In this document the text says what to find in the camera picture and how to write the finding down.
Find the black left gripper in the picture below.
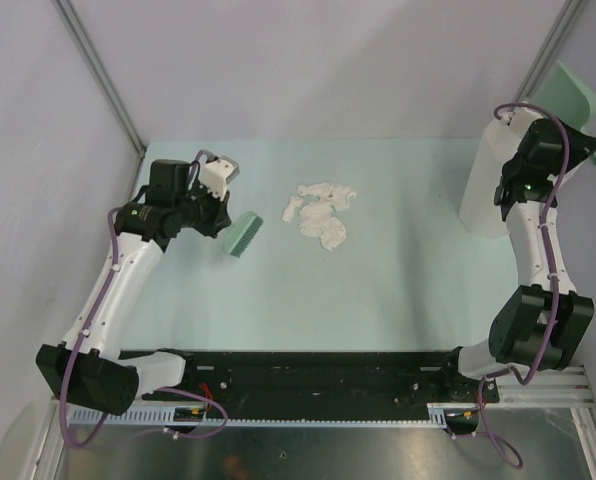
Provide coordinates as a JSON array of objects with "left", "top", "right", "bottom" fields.
[{"left": 174, "top": 179, "right": 230, "bottom": 238}]

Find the green hand brush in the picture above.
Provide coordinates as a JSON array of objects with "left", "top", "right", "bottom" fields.
[{"left": 223, "top": 211, "right": 264, "bottom": 258}]

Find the green plastic dustpan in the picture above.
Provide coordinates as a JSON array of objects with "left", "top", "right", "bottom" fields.
[{"left": 532, "top": 59, "right": 596, "bottom": 166}]

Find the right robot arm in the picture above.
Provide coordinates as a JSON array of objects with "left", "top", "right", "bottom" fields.
[{"left": 439, "top": 113, "right": 596, "bottom": 401}]

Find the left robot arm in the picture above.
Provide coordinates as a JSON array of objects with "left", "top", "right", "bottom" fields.
[{"left": 36, "top": 151, "right": 239, "bottom": 415}]

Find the white octagonal waste bin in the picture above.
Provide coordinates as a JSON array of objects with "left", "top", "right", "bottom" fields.
[{"left": 459, "top": 118, "right": 522, "bottom": 238}]

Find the white paper scrap middle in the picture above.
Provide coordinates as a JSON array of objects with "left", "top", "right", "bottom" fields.
[{"left": 281, "top": 196, "right": 347, "bottom": 252}]

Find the white paper scrap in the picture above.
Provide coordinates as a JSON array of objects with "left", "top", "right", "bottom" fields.
[
  {"left": 281, "top": 196, "right": 347, "bottom": 252},
  {"left": 297, "top": 182, "right": 357, "bottom": 211}
]

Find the white paper scrap top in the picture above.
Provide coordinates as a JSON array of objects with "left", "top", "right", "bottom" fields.
[{"left": 297, "top": 182, "right": 357, "bottom": 211}]

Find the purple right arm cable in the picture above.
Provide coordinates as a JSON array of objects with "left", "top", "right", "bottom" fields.
[{"left": 477, "top": 102, "right": 575, "bottom": 471}]

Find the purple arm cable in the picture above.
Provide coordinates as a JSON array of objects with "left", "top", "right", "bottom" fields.
[
  {"left": 477, "top": 102, "right": 575, "bottom": 471},
  {"left": 57, "top": 148, "right": 229, "bottom": 449}
]

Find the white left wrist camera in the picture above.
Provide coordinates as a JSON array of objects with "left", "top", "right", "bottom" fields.
[{"left": 199, "top": 156, "right": 239, "bottom": 201}]

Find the aluminium frame post right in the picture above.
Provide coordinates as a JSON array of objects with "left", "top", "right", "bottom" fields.
[{"left": 513, "top": 0, "right": 590, "bottom": 102}]

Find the aluminium frame post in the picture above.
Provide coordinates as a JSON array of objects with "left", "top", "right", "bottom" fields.
[
  {"left": 51, "top": 0, "right": 146, "bottom": 158},
  {"left": 513, "top": 0, "right": 590, "bottom": 102}
]

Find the aluminium frame post left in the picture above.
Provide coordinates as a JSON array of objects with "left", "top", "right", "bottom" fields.
[{"left": 51, "top": 0, "right": 146, "bottom": 158}]

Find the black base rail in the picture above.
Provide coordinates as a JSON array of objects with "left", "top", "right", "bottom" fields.
[{"left": 174, "top": 350, "right": 478, "bottom": 404}]

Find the aluminium extrusion rail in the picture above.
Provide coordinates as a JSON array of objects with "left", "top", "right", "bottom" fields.
[{"left": 496, "top": 367, "right": 595, "bottom": 408}]

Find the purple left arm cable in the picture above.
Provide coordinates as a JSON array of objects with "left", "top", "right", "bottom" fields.
[{"left": 57, "top": 148, "right": 229, "bottom": 449}]

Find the grey slotted cable duct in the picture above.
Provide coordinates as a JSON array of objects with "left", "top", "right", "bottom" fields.
[{"left": 70, "top": 402, "right": 452, "bottom": 429}]

